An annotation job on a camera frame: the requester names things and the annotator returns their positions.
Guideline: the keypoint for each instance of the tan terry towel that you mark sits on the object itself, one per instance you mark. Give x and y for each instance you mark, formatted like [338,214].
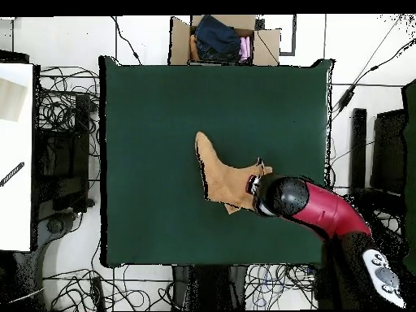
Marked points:
[224,182]

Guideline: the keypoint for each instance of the office chair base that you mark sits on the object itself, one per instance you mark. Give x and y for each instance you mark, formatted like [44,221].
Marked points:
[55,226]

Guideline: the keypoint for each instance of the blue denim jeans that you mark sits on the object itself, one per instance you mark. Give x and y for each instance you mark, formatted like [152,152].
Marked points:
[217,39]

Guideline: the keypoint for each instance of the black chair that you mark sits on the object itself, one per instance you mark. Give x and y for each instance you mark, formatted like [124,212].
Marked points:
[386,146]

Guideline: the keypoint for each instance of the black equipment rack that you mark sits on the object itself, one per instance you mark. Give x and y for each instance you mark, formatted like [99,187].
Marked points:
[65,162]

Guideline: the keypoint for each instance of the beige paper sheet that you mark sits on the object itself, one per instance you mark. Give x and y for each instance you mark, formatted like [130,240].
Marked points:
[11,100]

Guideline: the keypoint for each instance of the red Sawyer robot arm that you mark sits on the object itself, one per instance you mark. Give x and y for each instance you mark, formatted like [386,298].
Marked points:
[325,208]

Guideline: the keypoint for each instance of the pink cloth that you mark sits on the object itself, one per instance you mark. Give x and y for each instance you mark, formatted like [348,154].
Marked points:
[245,48]

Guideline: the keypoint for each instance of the black power strip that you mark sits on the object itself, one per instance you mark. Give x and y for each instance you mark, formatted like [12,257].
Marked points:
[97,292]

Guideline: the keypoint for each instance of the dark green draped cloth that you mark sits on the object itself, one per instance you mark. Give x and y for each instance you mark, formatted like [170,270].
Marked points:
[411,162]

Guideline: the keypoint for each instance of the tan cloth in box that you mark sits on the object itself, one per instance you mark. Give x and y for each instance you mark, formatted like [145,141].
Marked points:
[194,48]

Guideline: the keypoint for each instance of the dark green table cloth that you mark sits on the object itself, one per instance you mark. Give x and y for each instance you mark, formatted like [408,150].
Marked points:
[162,130]

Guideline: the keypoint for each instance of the open cardboard box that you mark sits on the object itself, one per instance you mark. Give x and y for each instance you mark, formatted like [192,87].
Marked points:
[180,45]

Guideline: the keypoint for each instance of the black floor frame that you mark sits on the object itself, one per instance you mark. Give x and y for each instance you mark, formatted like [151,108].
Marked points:
[294,35]

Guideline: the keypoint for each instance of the white desk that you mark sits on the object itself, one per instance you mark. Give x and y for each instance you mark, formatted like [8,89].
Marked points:
[16,195]

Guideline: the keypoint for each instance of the black striped tool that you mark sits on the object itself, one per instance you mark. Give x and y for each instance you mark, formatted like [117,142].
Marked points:
[13,173]

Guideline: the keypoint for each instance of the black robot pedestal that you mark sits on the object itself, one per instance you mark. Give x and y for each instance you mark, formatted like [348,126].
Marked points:
[211,286]

